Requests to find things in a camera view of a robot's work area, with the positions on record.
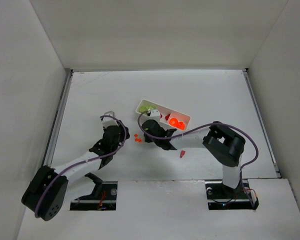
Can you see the white three-compartment tray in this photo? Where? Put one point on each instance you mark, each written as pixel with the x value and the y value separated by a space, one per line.
pixel 164 111

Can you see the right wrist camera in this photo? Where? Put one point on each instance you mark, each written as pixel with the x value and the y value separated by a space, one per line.
pixel 154 114

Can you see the left metal rail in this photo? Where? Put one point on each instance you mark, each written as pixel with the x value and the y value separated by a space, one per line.
pixel 57 121

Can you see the metal rail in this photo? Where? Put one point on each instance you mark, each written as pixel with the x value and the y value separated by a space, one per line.
pixel 259 116
pixel 57 121

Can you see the orange round lego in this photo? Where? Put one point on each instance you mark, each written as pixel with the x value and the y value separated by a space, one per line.
pixel 180 125
pixel 174 122

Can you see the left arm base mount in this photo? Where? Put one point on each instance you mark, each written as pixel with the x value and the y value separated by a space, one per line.
pixel 100 196

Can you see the right metal rail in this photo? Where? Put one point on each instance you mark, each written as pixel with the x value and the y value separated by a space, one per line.
pixel 259 116

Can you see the green lego block large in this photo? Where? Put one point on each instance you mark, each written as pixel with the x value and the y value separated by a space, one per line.
pixel 143 108

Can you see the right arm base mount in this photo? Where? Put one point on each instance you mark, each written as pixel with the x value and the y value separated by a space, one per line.
pixel 221 197

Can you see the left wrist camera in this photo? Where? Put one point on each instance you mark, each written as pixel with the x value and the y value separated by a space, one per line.
pixel 108 119

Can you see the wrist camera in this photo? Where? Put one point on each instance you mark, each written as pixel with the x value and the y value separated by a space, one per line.
pixel 154 114
pixel 108 119

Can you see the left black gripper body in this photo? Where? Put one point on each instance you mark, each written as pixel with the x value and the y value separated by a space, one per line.
pixel 114 128

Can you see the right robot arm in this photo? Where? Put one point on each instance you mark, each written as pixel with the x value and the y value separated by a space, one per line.
pixel 222 142

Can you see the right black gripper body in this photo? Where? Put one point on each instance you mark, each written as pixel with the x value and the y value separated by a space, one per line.
pixel 148 125

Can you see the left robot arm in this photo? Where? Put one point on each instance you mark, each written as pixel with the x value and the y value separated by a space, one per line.
pixel 47 190

